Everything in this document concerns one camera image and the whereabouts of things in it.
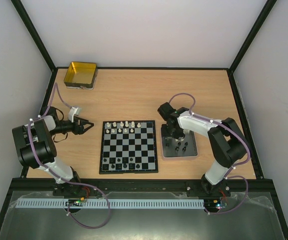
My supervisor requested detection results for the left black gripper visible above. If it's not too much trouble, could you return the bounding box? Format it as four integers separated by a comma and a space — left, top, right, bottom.
49, 115, 94, 135

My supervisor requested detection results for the pink tin with chess pieces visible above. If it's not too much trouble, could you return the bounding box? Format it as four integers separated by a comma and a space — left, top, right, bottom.
161, 124, 198, 160

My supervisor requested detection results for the black and silver chessboard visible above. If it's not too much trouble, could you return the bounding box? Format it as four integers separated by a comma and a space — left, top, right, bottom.
99, 120, 158, 175

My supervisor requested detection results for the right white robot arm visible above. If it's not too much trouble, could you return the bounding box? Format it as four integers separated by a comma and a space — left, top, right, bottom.
157, 102, 250, 196

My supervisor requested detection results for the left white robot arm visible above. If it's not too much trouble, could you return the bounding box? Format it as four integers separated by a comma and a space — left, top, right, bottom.
12, 106, 94, 196

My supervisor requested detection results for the gold open tin lid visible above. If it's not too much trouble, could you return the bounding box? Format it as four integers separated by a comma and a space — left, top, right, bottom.
63, 61, 98, 90

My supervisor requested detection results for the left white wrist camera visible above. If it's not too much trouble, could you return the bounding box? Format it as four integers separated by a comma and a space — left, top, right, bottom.
68, 106, 81, 123

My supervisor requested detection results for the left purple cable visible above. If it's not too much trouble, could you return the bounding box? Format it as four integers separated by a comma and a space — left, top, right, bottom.
27, 83, 111, 229

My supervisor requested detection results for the purple cable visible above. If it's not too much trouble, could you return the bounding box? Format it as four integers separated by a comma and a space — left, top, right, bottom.
168, 92, 252, 216
27, 83, 111, 229

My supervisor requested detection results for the white slotted cable duct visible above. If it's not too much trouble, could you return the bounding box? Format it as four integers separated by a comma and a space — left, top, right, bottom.
16, 198, 206, 210

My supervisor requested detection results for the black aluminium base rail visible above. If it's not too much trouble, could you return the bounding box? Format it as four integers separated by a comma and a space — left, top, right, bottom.
9, 177, 276, 199

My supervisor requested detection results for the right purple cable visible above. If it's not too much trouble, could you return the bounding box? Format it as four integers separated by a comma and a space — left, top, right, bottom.
168, 92, 252, 216

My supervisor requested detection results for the black cage frame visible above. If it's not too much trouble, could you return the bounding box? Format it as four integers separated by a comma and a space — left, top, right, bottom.
0, 0, 288, 240

